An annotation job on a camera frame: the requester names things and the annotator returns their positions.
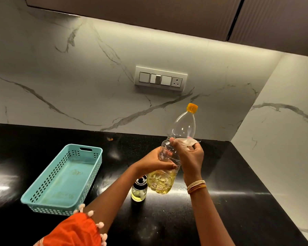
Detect person's left hand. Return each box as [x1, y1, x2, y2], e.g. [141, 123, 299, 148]
[131, 147, 177, 179]

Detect person's right hand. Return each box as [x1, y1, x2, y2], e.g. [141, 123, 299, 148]
[169, 137, 204, 186]

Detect clear plastic oil bottle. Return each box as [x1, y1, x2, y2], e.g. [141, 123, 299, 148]
[147, 103, 198, 195]

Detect person's left forearm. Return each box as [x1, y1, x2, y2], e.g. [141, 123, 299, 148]
[84, 164, 142, 235]

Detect person's right forearm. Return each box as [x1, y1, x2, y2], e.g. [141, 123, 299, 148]
[184, 180, 235, 246]

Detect small glass oil bottle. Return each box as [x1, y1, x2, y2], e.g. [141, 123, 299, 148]
[131, 175, 148, 202]

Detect teal plastic basket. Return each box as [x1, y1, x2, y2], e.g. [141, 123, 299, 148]
[21, 144, 103, 216]

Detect orange sleeve with pompoms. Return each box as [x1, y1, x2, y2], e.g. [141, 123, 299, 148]
[33, 203, 108, 246]

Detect brown overhead cabinet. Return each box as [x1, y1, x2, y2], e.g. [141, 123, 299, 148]
[25, 0, 308, 59]

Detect thread wrist bracelets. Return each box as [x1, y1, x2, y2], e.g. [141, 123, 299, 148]
[186, 180, 207, 195]

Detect white wall switch panel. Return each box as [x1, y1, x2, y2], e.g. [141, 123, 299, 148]
[134, 65, 188, 92]

